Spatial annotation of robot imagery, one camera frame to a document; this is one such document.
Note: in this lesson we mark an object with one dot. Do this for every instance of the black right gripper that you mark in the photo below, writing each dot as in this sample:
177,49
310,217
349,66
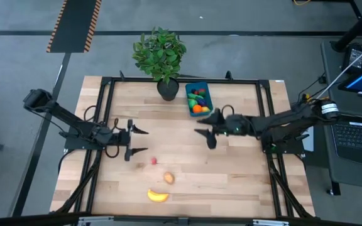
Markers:
228,125

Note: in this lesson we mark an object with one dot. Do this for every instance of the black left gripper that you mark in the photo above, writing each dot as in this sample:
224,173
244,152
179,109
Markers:
121,138

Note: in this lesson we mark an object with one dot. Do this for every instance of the yellow toy lemon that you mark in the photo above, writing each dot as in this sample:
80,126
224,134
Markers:
206,109

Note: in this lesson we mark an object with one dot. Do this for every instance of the orange toy orange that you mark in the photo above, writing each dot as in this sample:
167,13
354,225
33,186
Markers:
197,109

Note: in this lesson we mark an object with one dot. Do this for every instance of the purple toy eggplant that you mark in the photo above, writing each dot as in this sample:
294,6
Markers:
202,102

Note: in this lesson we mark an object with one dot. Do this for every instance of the red toy strawberry green leaves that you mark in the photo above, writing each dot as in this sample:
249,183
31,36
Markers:
202,92

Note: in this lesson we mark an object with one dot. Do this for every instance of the blue plastic tupperware container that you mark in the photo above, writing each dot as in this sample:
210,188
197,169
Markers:
196,85

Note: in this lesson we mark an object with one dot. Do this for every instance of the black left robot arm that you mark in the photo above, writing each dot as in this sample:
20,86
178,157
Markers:
71,119

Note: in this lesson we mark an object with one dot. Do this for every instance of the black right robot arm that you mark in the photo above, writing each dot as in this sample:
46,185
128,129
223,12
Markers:
281,120

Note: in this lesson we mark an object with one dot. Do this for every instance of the pink toy peach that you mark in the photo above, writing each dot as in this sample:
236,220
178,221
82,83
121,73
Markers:
153,160

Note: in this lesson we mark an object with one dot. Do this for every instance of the tan toy potato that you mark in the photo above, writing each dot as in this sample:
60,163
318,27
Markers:
168,178

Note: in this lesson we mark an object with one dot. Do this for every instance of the yellow toy banana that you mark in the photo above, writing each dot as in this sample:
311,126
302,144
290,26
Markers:
157,196

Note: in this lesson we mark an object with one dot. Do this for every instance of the green plant in black pot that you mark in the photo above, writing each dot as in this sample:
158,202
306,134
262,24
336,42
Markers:
160,53

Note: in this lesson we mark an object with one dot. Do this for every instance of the white paper sheet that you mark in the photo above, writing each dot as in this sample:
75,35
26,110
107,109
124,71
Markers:
310,144

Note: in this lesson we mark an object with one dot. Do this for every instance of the black crossbeam with silver brackets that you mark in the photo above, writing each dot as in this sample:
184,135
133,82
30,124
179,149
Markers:
42,219

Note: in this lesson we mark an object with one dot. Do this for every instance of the black mat orange striped edges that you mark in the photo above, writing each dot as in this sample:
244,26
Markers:
74,25

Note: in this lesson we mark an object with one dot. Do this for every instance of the white rod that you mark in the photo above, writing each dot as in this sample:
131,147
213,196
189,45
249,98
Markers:
347,71

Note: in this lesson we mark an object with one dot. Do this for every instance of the grey side desk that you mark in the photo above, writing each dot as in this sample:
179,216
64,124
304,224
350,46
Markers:
350,179

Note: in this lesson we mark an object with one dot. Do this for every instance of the black power adapter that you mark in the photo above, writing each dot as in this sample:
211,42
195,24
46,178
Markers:
354,58

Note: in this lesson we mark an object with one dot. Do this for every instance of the black stand leg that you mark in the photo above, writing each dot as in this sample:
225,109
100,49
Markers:
357,28

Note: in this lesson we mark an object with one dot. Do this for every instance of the black aluminium table frame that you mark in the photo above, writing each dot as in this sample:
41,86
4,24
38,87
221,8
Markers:
250,81

